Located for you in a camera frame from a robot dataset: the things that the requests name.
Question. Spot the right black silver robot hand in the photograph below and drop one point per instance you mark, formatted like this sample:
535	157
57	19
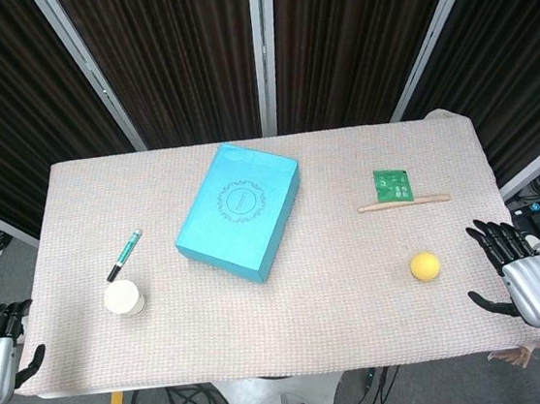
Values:
535	286

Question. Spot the teal cardboard box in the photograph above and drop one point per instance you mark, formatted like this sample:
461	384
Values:
237	210

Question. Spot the yellow ball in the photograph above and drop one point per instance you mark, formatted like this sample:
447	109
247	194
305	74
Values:
425	267

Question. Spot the white paper cup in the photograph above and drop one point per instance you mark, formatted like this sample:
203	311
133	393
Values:
122	299

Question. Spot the wooden stick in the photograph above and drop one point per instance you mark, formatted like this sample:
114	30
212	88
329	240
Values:
404	203

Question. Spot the green marker pen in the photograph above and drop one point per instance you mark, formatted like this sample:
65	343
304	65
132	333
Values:
125	255

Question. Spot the green sachet packet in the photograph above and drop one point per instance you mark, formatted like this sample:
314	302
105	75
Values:
393	185

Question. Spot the beige waffle tablecloth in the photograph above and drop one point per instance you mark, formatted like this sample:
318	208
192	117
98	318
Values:
312	319

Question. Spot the dark ribbed partition panel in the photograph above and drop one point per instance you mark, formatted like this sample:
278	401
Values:
175	57
10	105
353	36
515	37

